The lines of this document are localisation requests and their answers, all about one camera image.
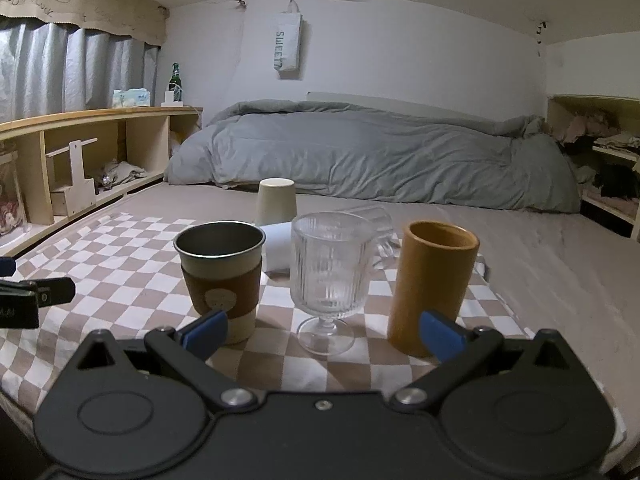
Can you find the long wooden shelf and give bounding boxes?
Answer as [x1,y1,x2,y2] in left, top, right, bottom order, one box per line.
[0,105,205,259]

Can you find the brown white checkered cloth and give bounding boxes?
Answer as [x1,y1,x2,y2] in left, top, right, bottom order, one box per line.
[0,212,542,397]

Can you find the dark clothes pile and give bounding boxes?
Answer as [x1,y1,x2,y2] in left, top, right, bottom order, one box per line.
[569,152,640,202]

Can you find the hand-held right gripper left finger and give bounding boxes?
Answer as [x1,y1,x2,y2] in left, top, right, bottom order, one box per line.
[75,309,254,408]

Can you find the green glass bottle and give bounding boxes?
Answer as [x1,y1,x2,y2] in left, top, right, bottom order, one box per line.
[169,62,184,104]

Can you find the crumpled grey clothes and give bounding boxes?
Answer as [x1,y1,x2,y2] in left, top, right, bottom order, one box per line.
[96,159,149,192]

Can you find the folded beige clothes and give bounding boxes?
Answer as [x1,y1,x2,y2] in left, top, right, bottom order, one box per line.
[592,131,640,152]

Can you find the clear glass mug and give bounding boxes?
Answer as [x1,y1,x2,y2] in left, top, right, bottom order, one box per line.
[336,204,402,272]

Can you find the tall brown bamboo cup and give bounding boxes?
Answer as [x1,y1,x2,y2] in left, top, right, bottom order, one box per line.
[387,220,481,359]

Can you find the wooden caddy with handle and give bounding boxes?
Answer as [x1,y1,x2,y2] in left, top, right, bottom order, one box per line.
[44,137,100,217]

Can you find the brown paper valance with drawings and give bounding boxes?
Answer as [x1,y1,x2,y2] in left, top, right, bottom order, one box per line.
[0,0,169,47]

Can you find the beige plastic cup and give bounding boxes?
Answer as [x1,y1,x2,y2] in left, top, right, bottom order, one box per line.
[254,178,297,228]

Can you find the white tote bag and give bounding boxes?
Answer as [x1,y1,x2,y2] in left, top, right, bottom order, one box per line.
[272,0,304,81]

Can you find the white cup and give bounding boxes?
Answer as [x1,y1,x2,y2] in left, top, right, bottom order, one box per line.
[261,222,301,277]

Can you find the ribbed clear glass goblet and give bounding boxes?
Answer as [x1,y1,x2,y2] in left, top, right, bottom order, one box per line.
[290,211,374,359]

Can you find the tissue pack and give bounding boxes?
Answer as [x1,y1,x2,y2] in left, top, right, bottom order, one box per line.
[112,88,152,109]

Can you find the wooden clothes shelf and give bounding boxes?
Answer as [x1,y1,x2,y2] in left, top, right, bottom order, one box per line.
[544,93,640,242]

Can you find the grey curtain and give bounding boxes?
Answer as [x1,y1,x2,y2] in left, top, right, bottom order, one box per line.
[0,14,162,127]

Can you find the grey duvet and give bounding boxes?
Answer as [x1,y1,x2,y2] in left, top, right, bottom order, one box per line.
[163,99,584,214]

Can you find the metal cup with brown sleeve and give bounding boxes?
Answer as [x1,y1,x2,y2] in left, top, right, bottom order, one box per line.
[173,220,266,346]

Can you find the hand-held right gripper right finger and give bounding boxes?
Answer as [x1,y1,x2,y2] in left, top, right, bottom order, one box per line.
[392,309,577,408]

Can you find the pink clothes pile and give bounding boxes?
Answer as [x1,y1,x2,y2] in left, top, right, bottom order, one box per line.
[549,109,622,147]

